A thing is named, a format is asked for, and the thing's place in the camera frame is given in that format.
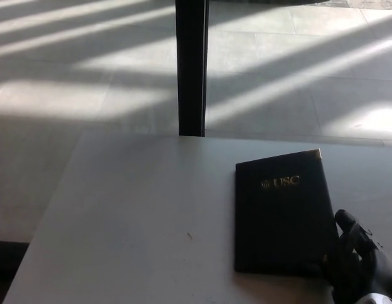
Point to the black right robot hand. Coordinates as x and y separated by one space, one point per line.
354 266

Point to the black USC diary folder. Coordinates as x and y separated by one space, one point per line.
278 228

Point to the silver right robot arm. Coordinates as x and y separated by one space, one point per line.
381 299

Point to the dark round rug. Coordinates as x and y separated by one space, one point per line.
278 1

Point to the black vertical window frame post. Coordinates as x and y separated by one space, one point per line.
191 69

